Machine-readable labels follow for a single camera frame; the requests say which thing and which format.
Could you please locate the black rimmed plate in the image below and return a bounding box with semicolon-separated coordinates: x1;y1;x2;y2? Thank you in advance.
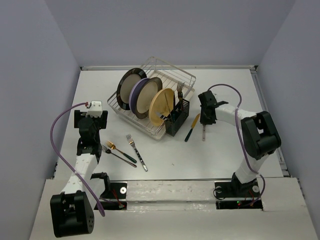
116;68;147;111

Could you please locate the yellow plate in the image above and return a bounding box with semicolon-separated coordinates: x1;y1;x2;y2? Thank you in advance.
148;88;174;127

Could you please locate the dark fork thin handle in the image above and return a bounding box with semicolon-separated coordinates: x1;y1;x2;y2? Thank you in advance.
101;145;137;168

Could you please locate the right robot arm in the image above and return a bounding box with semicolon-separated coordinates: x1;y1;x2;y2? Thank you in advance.
198;90;282;196

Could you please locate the knife dark handle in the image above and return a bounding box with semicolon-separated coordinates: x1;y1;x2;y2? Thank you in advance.
152;112;171;124

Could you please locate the metal wire dish rack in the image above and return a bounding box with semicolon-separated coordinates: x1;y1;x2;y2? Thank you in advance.
106;57;197;135

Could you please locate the grey brown plate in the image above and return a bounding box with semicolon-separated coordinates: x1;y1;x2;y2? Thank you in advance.
135;77;163;119

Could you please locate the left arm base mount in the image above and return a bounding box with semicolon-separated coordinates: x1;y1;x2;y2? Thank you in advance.
89;172;128;211

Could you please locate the grey knife slim handle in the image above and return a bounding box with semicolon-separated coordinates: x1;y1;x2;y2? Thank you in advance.
164;93;173;122

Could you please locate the silver fork perforated handle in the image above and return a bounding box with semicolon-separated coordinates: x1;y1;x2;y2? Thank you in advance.
126;134;148;172

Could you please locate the gold fork green handle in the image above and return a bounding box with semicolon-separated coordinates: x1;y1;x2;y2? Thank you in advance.
105;141;137;164

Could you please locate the purple plate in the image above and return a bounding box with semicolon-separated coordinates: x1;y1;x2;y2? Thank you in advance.
129;78;149;114

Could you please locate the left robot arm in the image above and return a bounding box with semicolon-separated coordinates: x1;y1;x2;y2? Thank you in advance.
50;110;111;238

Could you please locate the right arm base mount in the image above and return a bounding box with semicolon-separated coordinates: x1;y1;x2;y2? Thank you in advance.
212;173;263;210

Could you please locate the black utensil caddy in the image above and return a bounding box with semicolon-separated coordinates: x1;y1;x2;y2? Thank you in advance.
164;99;190;137

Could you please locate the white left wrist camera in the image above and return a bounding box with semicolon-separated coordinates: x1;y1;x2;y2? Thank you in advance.
85;100;103;118

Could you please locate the gold knife green handle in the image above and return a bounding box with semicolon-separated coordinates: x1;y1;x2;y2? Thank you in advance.
184;113;201;142

